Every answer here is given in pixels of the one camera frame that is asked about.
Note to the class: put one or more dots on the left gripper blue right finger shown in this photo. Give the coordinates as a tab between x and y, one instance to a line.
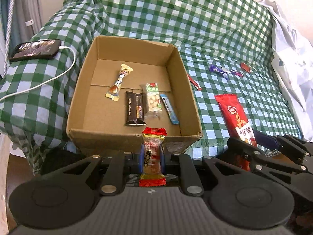
162	157

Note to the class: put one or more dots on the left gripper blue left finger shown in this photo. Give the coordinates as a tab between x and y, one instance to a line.
141	159

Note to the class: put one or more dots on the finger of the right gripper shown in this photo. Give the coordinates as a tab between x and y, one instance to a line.
265	139

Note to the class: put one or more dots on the small red candy pack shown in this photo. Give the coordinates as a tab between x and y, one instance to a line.
151	174

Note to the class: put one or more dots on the large red snack packet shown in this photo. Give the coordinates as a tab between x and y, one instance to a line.
236	121

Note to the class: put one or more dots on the light blue snack stick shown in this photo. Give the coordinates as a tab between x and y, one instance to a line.
169	109

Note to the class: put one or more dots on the dark brown chocolate bar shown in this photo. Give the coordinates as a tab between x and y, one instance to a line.
135	109

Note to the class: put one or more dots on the clear nut snack pack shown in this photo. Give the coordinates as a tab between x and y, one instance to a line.
152	100

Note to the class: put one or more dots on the yellow cow snack bar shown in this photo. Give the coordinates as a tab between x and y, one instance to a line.
113	92

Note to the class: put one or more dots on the white purple pink bar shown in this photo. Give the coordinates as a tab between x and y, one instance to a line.
233	72

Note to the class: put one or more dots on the red square sachet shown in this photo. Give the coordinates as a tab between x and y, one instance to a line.
245	67

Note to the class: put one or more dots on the purple chocolate wrapper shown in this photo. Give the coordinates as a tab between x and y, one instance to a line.
219	71

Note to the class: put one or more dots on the brown cardboard box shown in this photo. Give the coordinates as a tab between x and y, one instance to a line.
126	85

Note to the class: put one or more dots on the thin red snack stick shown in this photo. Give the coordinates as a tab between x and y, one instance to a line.
194	83

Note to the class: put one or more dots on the green checkered sofa cover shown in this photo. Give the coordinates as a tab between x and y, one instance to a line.
36	94

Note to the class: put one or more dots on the black smartphone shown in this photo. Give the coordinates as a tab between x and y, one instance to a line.
36	50

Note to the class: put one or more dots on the grey curtain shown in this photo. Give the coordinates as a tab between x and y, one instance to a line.
27	19

